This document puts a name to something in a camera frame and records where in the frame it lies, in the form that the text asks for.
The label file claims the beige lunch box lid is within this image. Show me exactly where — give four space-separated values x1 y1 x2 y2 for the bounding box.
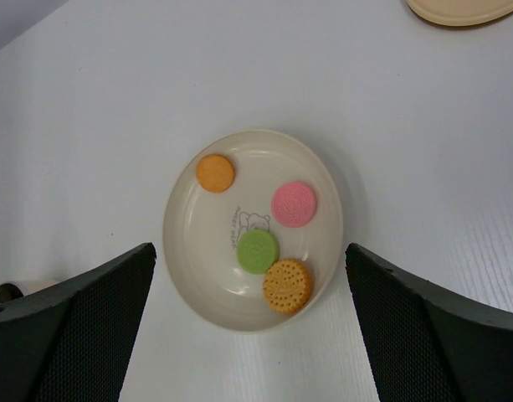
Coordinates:
406 0 513 27

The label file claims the yellow round biscuit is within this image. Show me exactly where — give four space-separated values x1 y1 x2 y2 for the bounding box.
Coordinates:
263 259 313 314

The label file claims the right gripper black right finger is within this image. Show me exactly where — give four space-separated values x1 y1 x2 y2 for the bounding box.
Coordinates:
346 243 513 401

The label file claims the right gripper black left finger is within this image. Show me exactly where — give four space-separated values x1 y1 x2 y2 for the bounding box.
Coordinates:
0 243 156 401

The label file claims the beige round plate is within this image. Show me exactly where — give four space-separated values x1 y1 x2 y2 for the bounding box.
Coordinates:
162 130 344 333

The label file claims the steel-lined beige lunch box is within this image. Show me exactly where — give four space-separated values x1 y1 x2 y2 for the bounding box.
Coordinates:
0 280 59 304

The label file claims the orange round macaron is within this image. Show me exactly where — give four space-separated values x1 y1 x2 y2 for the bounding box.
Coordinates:
196 154 236 193

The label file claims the pink round cookie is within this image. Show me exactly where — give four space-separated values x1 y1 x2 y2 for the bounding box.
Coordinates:
271 181 317 228

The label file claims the green round cookie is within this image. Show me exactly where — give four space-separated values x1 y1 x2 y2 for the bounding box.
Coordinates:
236 229 280 275

